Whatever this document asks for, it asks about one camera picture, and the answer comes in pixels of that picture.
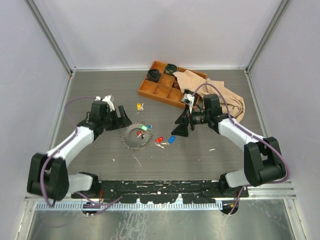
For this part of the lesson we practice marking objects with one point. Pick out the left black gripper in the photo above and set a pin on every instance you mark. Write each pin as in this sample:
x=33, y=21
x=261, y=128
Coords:
x=124, y=121

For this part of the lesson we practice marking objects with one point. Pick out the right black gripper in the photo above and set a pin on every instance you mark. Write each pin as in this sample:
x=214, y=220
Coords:
x=182, y=129

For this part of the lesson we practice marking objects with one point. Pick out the metal disc keyring holder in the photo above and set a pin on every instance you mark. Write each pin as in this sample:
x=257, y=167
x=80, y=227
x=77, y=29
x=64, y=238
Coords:
x=129, y=136

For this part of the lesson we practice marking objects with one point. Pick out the green tagged key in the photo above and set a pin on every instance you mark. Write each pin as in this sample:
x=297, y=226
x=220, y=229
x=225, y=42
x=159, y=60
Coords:
x=143, y=127

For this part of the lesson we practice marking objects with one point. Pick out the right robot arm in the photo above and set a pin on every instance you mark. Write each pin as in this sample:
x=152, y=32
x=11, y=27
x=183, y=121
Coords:
x=262, y=163

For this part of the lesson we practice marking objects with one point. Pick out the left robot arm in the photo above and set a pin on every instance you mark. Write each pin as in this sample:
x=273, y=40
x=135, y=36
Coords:
x=48, y=172

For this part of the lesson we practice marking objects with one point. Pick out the blue tagged key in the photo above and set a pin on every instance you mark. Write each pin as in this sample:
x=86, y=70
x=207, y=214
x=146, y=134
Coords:
x=170, y=140

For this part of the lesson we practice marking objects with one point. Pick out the yellow tagged key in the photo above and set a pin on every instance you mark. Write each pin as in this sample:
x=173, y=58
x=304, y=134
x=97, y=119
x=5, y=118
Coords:
x=140, y=106

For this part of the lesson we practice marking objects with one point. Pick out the red tagged key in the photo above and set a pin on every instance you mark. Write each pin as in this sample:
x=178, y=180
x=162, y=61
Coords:
x=158, y=142

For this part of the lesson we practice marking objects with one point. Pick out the wooden compartment tray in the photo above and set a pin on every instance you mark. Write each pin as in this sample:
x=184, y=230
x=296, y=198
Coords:
x=166, y=90

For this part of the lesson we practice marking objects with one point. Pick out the dark band coil left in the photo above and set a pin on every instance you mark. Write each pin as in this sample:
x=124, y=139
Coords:
x=153, y=75

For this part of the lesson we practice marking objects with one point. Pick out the dark band coil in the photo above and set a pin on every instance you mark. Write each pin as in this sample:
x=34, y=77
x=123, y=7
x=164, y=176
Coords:
x=153, y=75
x=170, y=69

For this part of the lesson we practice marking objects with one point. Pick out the dark band coil top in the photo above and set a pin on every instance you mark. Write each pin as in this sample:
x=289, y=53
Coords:
x=170, y=69

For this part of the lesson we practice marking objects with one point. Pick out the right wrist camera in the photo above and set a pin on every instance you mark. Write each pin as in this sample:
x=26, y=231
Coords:
x=188, y=99

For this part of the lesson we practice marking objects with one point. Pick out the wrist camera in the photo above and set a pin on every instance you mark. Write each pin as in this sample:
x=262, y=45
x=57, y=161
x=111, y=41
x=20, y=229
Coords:
x=188, y=99
x=108, y=99

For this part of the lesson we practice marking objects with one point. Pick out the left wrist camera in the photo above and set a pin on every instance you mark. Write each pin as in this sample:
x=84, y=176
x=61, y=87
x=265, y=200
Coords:
x=108, y=99

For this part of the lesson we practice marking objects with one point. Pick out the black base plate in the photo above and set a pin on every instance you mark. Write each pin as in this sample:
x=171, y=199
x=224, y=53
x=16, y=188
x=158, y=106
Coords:
x=165, y=191

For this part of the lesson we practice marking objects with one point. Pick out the grey cable duct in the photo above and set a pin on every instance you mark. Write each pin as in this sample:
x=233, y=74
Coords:
x=86, y=206

